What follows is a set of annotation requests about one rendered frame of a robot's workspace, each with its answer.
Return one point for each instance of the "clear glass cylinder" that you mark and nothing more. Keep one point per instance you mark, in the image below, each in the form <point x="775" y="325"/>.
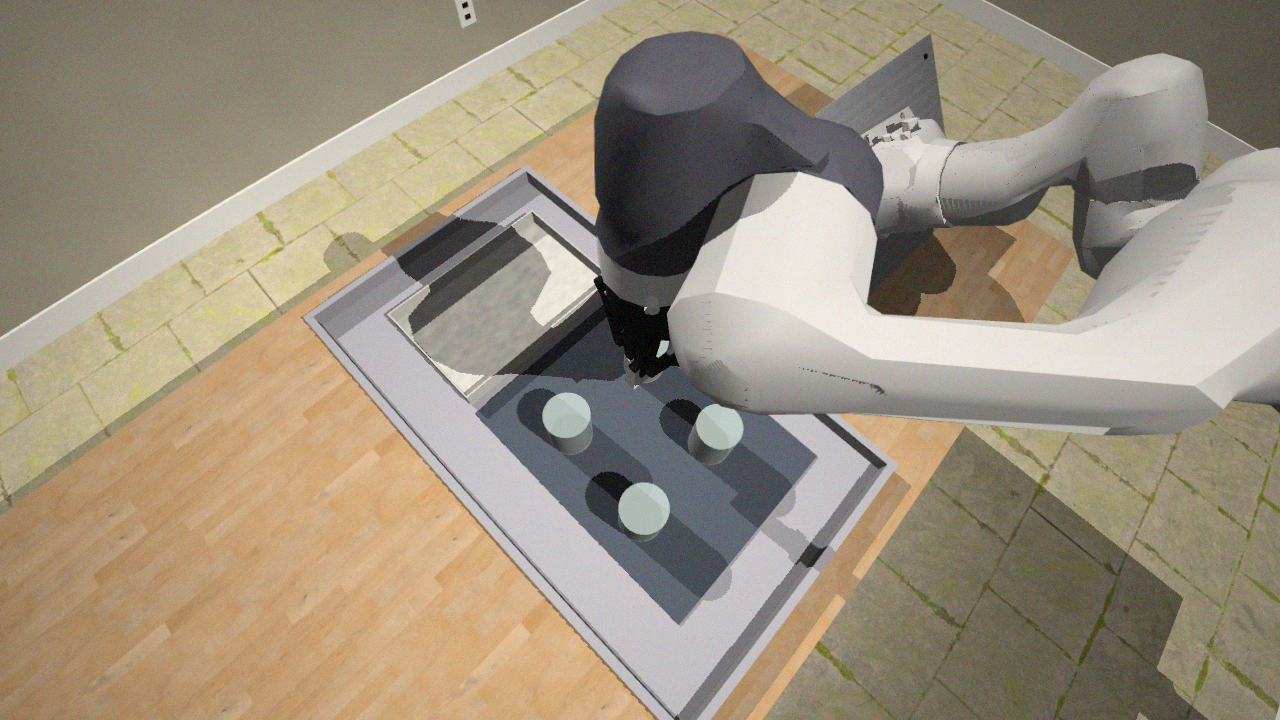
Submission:
<point x="567" y="419"/>
<point x="643" y="511"/>
<point x="715" y="433"/>
<point x="662" y="349"/>

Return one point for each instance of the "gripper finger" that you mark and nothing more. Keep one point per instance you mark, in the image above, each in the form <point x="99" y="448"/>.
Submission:
<point x="617" y="324"/>
<point x="645" y="363"/>

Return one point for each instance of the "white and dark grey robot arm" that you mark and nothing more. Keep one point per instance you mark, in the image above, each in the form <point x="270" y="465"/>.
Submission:
<point x="758" y="225"/>

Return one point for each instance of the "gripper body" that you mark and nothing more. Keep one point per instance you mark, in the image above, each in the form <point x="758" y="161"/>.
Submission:
<point x="635" y="315"/>

